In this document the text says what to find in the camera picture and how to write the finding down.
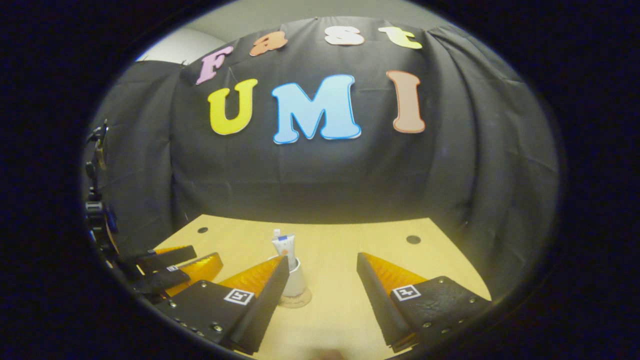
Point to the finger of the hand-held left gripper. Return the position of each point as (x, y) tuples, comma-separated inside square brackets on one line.
[(160, 280), (165, 259)]

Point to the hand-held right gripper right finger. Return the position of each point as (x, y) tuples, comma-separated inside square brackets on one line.
[(377, 305)]

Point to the black backdrop cloth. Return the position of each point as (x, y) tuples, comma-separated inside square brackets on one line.
[(350, 175)]

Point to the white toothpaste tube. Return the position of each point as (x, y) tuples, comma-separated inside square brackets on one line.
[(285, 247)]

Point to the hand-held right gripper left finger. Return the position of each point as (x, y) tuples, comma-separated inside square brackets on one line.
[(265, 310)]

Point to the round wooden coaster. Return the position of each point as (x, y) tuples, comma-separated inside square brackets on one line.
[(300, 301)]

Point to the wooden desktop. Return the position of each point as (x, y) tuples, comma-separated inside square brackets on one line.
[(340, 250)]

